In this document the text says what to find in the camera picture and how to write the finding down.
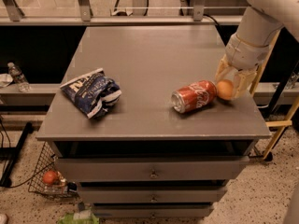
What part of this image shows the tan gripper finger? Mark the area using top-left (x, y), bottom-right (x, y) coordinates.
top-left (215, 55), bottom-right (233, 82)
top-left (232, 68), bottom-right (257, 99)

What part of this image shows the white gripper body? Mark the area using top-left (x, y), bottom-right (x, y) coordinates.
top-left (225, 33), bottom-right (269, 70)

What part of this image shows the orange fruit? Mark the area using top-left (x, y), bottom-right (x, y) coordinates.
top-left (216, 79), bottom-right (234, 100)

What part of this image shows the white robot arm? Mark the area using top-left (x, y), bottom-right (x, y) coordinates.
top-left (207, 0), bottom-right (299, 224)

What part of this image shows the red coke can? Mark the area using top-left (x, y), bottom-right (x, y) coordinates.
top-left (171, 80), bottom-right (217, 114)

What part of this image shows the top grey drawer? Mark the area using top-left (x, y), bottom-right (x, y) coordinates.
top-left (55, 156), bottom-right (249, 182)

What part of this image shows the grey drawer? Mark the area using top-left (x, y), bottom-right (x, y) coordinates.
top-left (55, 156), bottom-right (249, 182)
top-left (78, 186), bottom-right (227, 203)
top-left (93, 203), bottom-right (213, 218)

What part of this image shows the grey drawer cabinet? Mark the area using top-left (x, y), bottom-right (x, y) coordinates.
top-left (36, 25), bottom-right (272, 220)

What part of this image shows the blue chip bag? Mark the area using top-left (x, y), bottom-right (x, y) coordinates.
top-left (60, 68), bottom-right (121, 119)

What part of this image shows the middle grey drawer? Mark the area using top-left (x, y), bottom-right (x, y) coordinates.
top-left (78, 186), bottom-right (227, 203)

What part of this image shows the bottom grey drawer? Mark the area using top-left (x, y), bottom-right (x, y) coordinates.
top-left (93, 203), bottom-right (213, 218)

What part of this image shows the clear water bottle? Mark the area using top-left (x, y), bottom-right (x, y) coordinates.
top-left (7, 63), bottom-right (30, 92)

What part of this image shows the red apple in basket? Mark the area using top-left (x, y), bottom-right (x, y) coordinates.
top-left (42, 170), bottom-right (58, 185)

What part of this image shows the green white packet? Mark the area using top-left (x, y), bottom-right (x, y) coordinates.
top-left (57, 210), bottom-right (99, 224)

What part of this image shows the white crumpled cloth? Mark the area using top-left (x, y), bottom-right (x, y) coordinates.
top-left (0, 74), bottom-right (13, 88)

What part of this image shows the black stand base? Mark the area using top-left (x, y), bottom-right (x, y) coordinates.
top-left (0, 122), bottom-right (34, 188)

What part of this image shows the black cable on table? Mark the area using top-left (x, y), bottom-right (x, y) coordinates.
top-left (203, 13), bottom-right (232, 49)

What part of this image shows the black wire basket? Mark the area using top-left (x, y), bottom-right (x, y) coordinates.
top-left (28, 143), bottom-right (78, 199)

